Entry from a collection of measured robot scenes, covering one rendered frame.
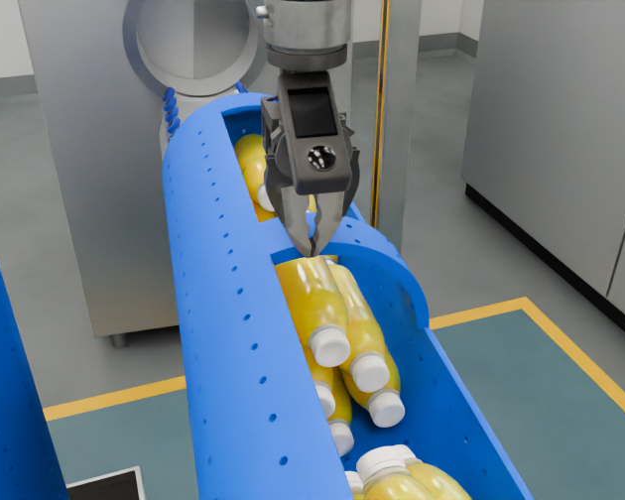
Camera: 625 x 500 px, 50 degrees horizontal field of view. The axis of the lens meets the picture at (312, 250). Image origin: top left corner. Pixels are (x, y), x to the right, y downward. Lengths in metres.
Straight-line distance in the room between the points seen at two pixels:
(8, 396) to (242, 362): 0.66
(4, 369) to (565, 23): 2.22
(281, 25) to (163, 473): 1.68
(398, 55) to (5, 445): 0.97
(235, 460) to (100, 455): 1.65
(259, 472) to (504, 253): 2.61
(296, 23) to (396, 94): 0.80
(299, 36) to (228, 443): 0.33
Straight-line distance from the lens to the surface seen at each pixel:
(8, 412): 1.21
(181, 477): 2.08
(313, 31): 0.57
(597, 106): 2.61
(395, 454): 0.58
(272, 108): 0.64
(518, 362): 2.49
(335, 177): 0.54
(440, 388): 0.78
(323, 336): 0.69
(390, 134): 1.38
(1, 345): 1.15
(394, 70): 1.34
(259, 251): 0.69
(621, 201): 2.58
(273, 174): 0.62
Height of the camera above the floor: 1.60
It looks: 33 degrees down
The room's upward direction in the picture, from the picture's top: straight up
